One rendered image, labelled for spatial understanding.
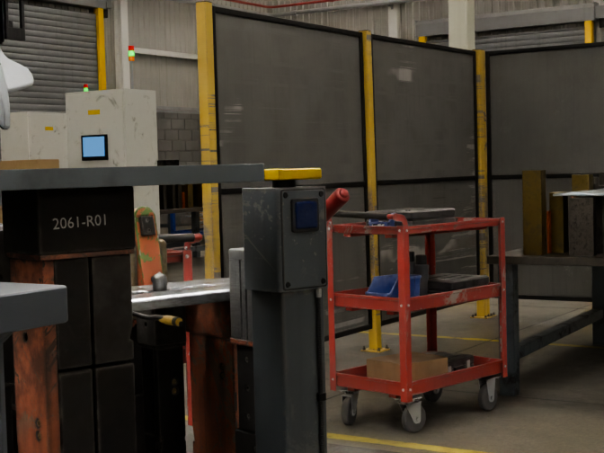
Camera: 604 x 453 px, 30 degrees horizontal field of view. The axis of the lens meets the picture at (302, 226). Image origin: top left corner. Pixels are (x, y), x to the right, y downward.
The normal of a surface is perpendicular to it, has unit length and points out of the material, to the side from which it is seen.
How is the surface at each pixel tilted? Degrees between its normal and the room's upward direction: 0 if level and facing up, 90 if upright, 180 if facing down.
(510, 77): 90
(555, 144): 89
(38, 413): 90
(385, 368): 90
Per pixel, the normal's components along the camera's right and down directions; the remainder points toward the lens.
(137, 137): 0.85, 0.00
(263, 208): -0.78, 0.05
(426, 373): 0.62, 0.03
